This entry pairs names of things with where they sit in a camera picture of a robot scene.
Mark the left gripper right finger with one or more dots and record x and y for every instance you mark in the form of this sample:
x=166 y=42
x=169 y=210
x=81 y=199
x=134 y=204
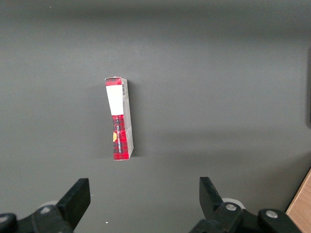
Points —
x=213 y=211

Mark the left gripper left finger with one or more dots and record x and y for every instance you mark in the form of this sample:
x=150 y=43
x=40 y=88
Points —
x=70 y=206

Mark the red and grey carton box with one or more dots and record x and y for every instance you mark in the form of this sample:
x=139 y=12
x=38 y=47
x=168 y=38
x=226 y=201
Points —
x=119 y=140

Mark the oak wooden drawer cabinet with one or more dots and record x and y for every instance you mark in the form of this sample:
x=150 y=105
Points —
x=302 y=208

